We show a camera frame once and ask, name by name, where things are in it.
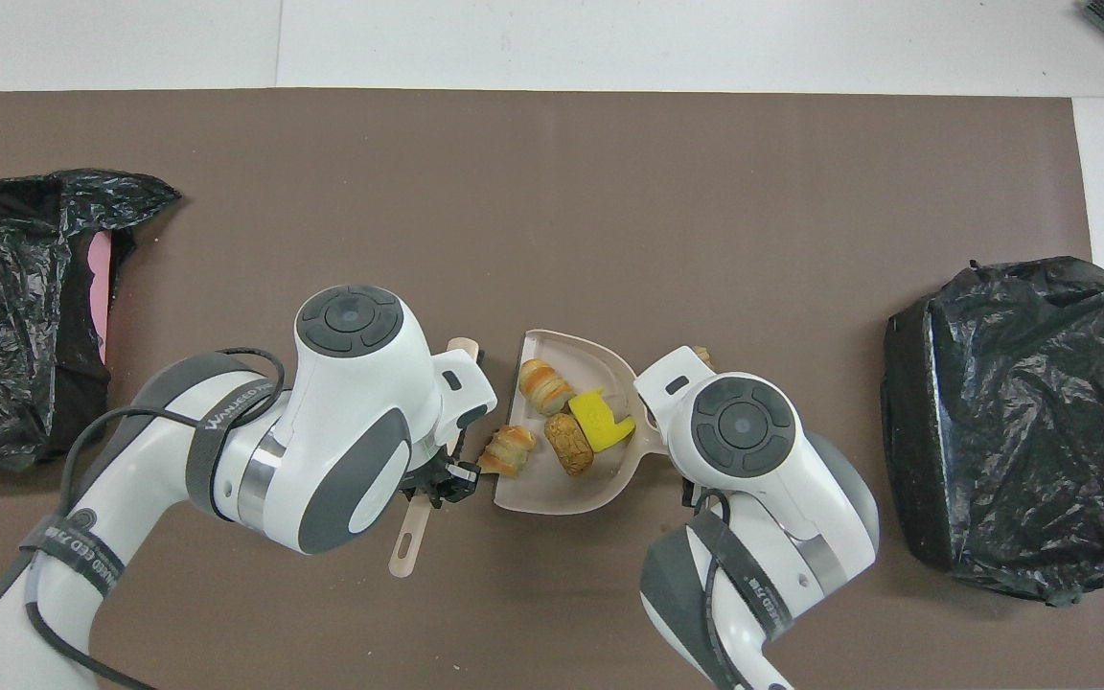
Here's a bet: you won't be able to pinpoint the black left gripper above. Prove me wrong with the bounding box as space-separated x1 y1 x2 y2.
404 457 483 505

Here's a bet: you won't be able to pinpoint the beige brush black bristles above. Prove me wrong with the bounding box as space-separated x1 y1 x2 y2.
388 336 484 579

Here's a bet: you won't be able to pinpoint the beige plastic dustpan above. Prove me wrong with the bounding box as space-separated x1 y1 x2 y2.
494 329 670 517

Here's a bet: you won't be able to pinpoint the brown bread roll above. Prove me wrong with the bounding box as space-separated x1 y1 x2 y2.
544 412 596 477

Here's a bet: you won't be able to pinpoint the yellow sponge piece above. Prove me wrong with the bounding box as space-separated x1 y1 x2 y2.
568 387 636 453

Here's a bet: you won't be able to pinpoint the pink plastic bin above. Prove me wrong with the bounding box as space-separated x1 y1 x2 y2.
87 233 114 365

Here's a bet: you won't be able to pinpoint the black trash bag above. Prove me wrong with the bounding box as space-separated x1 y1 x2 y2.
881 256 1104 607
0 169 183 472

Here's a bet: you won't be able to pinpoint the brown table mat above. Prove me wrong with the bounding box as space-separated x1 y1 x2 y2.
0 89 1104 690

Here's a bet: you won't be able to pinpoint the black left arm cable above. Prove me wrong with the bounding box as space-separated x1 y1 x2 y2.
0 347 287 690

